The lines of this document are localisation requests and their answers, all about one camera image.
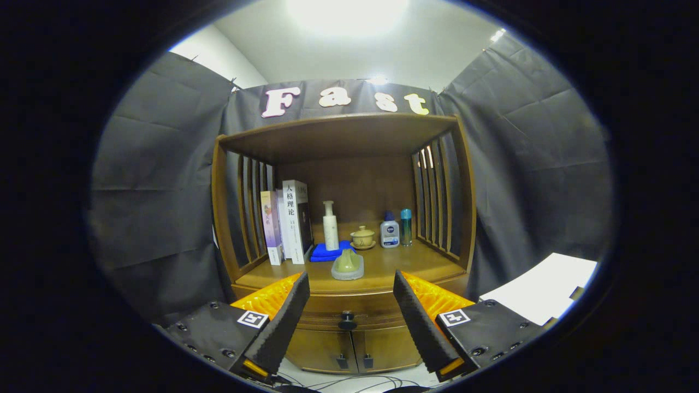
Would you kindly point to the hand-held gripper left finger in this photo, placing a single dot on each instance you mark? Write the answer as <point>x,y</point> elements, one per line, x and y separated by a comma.
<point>284,322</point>

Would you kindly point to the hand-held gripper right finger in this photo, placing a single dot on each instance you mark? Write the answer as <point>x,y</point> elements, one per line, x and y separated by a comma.
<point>420,322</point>

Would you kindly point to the brown wooden drawer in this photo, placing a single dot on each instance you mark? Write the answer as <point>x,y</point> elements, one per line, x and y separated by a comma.
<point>377,319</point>

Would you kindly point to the wooden cabinet door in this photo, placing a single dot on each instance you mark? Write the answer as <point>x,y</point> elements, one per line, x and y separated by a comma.
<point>390,346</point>
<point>317,349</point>

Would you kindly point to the brown wooden countertop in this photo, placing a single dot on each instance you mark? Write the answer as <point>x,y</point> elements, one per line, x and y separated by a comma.
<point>393,262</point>

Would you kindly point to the brown wooden cabinet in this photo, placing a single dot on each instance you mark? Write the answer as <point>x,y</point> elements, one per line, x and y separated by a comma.
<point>360,180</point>

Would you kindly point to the folded blue cloth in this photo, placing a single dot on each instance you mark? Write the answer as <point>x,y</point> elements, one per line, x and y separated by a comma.
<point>322,252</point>

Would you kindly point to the white lotion bottle blue cap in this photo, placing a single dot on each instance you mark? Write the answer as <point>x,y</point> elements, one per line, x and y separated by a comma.
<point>390,234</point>

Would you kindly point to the teal blue bottle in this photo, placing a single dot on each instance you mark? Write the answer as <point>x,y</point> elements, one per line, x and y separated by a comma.
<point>406,229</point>

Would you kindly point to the purple book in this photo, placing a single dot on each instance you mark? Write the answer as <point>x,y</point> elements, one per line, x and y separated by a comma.
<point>268,229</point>

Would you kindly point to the thin white book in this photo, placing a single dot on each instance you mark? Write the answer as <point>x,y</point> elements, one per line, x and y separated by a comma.
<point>280,224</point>

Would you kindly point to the thick white book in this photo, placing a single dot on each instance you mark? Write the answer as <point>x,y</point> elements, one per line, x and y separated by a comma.
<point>293,224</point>

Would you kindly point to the white pump bottle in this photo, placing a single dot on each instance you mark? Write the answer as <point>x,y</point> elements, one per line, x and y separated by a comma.
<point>331,232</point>

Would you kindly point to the yellow lidded teacup with saucer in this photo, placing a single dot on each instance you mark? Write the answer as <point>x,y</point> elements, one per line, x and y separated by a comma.
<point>363,237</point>

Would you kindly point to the white table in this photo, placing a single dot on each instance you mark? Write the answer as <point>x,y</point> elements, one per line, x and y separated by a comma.
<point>546,284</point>

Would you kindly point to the small ceiling light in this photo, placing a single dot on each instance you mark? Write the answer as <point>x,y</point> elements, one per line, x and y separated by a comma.
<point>497,35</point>
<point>378,80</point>

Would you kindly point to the large ceiling light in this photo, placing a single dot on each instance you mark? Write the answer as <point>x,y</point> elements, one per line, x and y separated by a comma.
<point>347,13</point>

